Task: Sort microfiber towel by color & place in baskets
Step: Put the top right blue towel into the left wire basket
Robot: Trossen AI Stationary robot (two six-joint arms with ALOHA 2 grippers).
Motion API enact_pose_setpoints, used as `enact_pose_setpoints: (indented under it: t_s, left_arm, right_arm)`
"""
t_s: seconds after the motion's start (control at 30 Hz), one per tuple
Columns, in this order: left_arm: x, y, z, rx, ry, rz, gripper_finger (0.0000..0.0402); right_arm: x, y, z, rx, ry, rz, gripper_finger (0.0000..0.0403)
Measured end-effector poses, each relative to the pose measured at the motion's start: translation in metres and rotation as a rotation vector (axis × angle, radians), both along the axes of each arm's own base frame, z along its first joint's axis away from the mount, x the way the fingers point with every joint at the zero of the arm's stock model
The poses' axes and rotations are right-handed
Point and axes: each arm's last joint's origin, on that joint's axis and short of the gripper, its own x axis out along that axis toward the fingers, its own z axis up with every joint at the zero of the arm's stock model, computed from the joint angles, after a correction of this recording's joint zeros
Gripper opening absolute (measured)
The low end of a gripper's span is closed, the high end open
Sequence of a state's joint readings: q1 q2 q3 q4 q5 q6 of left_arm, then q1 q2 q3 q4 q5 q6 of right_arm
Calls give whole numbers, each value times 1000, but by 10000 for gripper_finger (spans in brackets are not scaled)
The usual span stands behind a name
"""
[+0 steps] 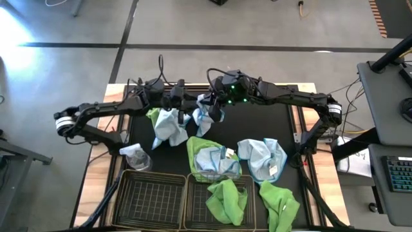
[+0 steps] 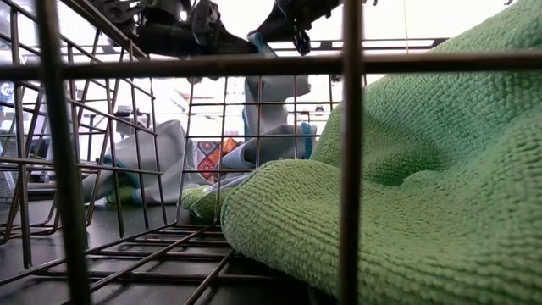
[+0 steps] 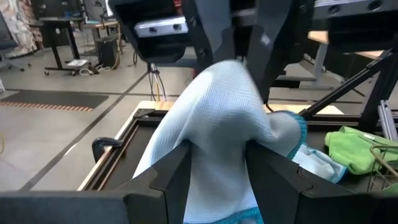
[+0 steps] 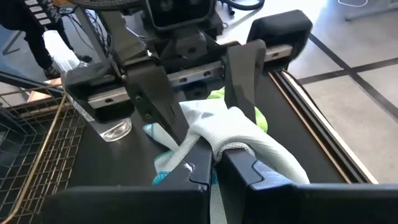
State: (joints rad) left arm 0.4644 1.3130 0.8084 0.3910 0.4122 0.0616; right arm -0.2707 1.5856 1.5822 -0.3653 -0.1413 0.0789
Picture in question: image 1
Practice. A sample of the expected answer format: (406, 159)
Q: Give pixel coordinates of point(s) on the dark grey bench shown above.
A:
(25, 154)

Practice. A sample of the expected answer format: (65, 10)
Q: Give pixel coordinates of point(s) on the black table mat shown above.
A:
(257, 125)

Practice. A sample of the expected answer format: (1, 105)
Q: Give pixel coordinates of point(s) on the black desk leg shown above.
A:
(354, 145)

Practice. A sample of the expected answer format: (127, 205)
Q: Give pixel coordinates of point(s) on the black caster wheel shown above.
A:
(372, 207)

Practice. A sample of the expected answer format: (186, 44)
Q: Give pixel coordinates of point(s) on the black slanted frame post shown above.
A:
(103, 203)
(318, 199)

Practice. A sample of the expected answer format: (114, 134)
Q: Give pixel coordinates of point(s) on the black pole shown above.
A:
(391, 54)

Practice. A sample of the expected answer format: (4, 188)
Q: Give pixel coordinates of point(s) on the silver metal bracket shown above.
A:
(297, 138)

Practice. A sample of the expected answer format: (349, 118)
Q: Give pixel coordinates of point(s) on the grey side desk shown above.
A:
(383, 106)

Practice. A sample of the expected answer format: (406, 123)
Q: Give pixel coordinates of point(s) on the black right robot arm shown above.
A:
(289, 95)

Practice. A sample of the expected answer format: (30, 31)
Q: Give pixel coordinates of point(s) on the grey keyboard shelf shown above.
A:
(389, 206)

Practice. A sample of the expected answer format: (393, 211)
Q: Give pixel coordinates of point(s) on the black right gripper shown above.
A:
(216, 112)

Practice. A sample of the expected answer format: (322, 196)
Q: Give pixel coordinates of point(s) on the black aluminium table frame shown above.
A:
(289, 87)

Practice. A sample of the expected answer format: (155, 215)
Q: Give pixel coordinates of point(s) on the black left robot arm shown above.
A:
(106, 108)

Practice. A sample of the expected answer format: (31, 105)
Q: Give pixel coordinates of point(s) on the black round object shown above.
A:
(407, 110)

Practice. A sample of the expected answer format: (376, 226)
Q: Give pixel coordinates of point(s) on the black orange-edged floor mat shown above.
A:
(396, 16)

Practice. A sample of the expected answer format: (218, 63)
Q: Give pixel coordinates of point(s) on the black backlit keyboard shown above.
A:
(399, 174)

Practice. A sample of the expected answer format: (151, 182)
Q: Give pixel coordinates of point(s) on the green microfiber towel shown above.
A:
(196, 146)
(280, 206)
(153, 115)
(227, 203)

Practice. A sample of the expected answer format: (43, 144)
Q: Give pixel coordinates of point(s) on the white paper sheet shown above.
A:
(357, 164)

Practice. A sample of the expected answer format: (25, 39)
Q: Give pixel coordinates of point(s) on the clear plastic bag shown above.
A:
(138, 159)

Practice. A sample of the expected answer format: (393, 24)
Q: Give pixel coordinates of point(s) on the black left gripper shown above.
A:
(175, 96)

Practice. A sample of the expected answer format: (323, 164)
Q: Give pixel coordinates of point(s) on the light blue microfiber towel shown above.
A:
(260, 158)
(209, 161)
(167, 129)
(201, 121)

